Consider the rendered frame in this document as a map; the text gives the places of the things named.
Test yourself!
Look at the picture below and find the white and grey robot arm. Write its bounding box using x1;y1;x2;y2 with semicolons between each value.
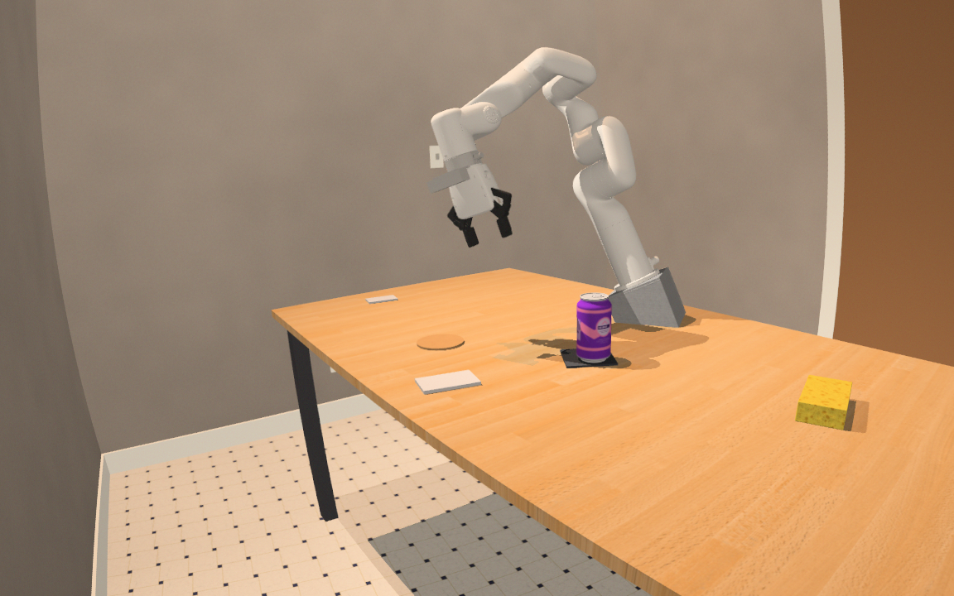
427;47;660;291

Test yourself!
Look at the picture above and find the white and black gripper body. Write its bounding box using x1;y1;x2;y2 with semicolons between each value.
449;163;504;219

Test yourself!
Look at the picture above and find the yellow sponge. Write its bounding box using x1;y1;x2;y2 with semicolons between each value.
795;375;852;430

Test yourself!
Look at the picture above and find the purple drink can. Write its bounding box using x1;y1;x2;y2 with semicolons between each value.
576;292;612;363

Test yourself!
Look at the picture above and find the dark grey square slate coaster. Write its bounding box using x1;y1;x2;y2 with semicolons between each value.
560;348;618;368

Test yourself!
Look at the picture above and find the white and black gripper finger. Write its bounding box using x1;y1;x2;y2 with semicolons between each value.
447;206;479;248
490;188;513;238

